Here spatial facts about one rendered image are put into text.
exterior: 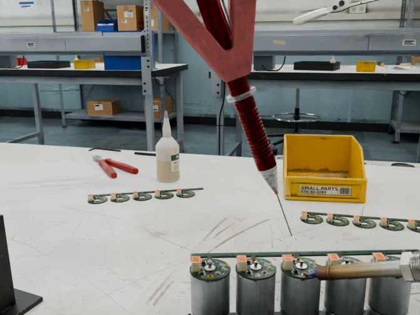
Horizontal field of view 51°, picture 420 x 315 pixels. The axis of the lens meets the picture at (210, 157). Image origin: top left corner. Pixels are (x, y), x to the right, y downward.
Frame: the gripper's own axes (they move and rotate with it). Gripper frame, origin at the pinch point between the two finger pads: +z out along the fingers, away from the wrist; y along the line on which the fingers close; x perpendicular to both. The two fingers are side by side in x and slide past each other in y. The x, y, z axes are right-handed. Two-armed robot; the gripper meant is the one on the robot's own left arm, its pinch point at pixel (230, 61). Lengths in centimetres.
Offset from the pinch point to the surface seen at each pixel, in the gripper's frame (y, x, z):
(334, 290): 0.0, -1.4, 14.9
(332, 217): 21.5, -7.3, 22.2
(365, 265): -2.9, -2.8, 12.0
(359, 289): -0.4, -2.7, 15.2
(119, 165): 43.9, 16.9, 13.0
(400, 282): -0.7, -5.1, 15.5
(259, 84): 235, -37, 41
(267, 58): 237, -46, 29
